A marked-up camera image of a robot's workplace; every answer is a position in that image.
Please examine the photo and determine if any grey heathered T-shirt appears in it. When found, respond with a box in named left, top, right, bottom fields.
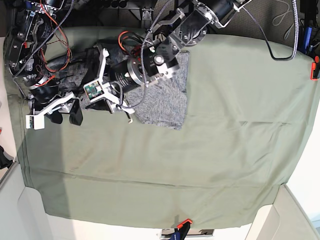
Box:
left=55, top=51, right=190, bottom=130

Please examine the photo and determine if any grey coiled cable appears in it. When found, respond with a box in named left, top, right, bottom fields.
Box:
left=271, top=0, right=296, bottom=27

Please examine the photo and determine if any metal table bracket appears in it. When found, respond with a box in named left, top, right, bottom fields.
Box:
left=140, top=8, right=154, bottom=29

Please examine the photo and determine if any orange black clamp bottom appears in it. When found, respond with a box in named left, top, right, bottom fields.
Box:
left=170, top=218, right=193, bottom=240

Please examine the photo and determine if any orange black clamp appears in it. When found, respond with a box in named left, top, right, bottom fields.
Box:
left=170, top=218, right=193, bottom=240
left=310, top=56, right=320, bottom=81

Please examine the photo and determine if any blue clamp handle right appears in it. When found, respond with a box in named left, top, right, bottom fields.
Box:
left=297, top=26, right=314, bottom=55

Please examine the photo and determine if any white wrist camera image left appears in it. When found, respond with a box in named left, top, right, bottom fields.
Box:
left=25, top=114, right=45, bottom=130

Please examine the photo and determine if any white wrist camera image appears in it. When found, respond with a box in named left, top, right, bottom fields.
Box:
left=83, top=80, right=104, bottom=101
left=25, top=114, right=45, bottom=130

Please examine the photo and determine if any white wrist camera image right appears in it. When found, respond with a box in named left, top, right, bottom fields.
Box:
left=83, top=80, right=104, bottom=101

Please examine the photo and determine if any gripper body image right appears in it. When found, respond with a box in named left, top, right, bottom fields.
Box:
left=93, top=48, right=150, bottom=119

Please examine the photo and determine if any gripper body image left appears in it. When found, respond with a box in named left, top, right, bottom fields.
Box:
left=27, top=77, right=77, bottom=119

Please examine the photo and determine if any black object left edge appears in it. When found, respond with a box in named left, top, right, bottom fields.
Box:
left=0, top=146, right=13, bottom=170

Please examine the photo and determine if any orange black clamp right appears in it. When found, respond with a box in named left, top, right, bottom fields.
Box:
left=310, top=56, right=320, bottom=81

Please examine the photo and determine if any green table cloth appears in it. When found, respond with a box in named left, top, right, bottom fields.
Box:
left=4, top=34, right=320, bottom=229

